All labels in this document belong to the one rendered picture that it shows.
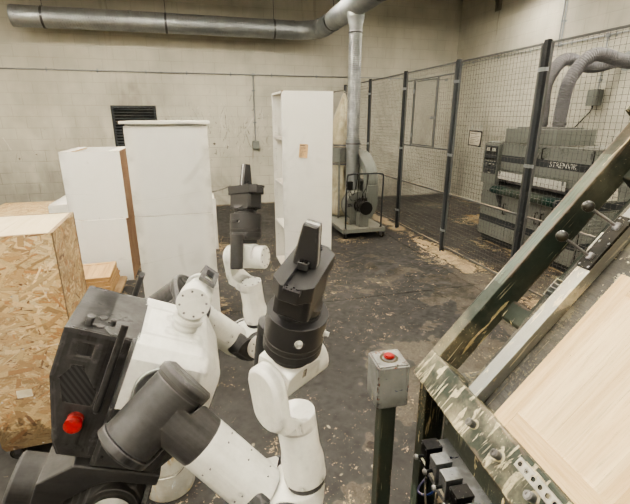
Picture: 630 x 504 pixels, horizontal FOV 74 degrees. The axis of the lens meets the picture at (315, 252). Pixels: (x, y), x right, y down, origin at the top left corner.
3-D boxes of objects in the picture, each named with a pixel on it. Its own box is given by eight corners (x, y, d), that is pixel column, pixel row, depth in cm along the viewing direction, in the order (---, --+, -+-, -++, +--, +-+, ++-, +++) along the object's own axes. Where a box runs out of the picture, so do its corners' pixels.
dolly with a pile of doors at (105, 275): (77, 290, 452) (72, 263, 443) (129, 286, 465) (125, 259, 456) (61, 315, 396) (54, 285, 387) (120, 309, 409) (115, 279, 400)
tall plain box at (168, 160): (157, 305, 418) (134, 120, 365) (219, 298, 433) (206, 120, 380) (148, 351, 335) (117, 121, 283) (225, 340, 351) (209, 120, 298)
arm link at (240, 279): (258, 242, 120) (265, 284, 125) (230, 241, 123) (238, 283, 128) (249, 250, 114) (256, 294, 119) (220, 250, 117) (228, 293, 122)
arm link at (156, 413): (170, 489, 65) (101, 433, 63) (170, 467, 73) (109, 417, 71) (223, 427, 68) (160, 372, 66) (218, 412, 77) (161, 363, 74)
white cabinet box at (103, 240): (94, 262, 543) (85, 207, 521) (142, 258, 558) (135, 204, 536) (78, 284, 469) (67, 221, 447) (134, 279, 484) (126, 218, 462)
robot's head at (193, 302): (167, 323, 83) (182, 283, 82) (177, 305, 93) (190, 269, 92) (200, 333, 85) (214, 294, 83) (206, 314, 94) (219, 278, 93)
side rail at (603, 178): (450, 361, 168) (431, 348, 164) (646, 139, 155) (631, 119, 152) (457, 369, 162) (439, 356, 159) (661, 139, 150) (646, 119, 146)
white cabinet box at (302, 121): (276, 256, 564) (271, 93, 502) (317, 253, 579) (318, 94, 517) (285, 271, 508) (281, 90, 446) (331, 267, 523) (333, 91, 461)
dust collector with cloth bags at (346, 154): (318, 220, 765) (318, 91, 699) (354, 218, 783) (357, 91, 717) (342, 240, 639) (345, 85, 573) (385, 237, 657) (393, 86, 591)
